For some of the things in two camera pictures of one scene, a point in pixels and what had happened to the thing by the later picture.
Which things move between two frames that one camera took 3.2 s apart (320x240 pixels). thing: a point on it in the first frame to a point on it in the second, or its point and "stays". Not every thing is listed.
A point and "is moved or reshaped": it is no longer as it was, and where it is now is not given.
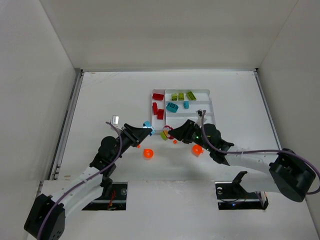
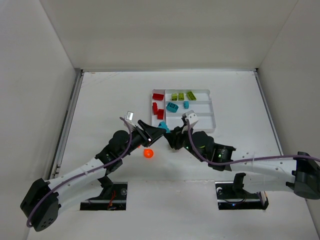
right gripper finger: x=182 y=134 to x=171 y=138
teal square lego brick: x=186 y=104 stays
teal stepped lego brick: x=148 y=124 is moved or reshaped
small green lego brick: x=174 y=97 stays
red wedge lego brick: x=158 y=96 stays
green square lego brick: x=181 y=96 stays
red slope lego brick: x=155 y=108 stays
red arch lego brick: x=160 y=114 stays
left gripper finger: x=139 y=134 to x=150 y=134
